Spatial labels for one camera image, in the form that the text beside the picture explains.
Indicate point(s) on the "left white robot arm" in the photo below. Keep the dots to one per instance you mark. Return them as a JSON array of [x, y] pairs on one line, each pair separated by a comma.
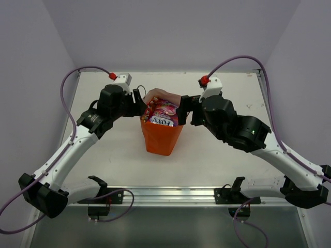
[[45, 188]]

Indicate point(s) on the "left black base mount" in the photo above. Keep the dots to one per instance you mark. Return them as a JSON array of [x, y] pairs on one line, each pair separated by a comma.
[[98, 208]]

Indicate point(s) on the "red snack packet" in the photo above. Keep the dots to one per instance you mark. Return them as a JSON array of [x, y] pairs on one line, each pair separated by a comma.
[[150, 109]]

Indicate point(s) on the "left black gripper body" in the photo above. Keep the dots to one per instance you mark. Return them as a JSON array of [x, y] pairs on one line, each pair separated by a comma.
[[133, 105]]

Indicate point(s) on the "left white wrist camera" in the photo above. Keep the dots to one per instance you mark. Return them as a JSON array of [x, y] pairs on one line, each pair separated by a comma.
[[123, 80]]

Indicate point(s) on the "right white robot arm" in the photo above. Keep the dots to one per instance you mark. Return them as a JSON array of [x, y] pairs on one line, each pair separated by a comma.
[[302, 187]]

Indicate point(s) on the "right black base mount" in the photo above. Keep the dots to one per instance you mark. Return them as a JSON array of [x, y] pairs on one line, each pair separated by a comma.
[[231, 195]]

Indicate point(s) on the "aluminium table rail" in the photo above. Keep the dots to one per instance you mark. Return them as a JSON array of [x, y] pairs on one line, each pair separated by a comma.
[[161, 196]]

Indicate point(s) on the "purple Fox's candy bag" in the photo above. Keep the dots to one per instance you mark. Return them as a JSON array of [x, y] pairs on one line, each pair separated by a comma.
[[164, 113]]

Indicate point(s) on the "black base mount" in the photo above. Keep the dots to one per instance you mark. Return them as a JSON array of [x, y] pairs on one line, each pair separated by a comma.
[[98, 208], [231, 195]]

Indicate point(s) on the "orange paper bag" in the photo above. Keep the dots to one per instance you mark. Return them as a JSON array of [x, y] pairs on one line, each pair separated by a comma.
[[160, 139]]

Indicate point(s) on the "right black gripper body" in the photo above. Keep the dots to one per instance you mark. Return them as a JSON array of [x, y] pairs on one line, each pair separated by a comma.
[[198, 117]]

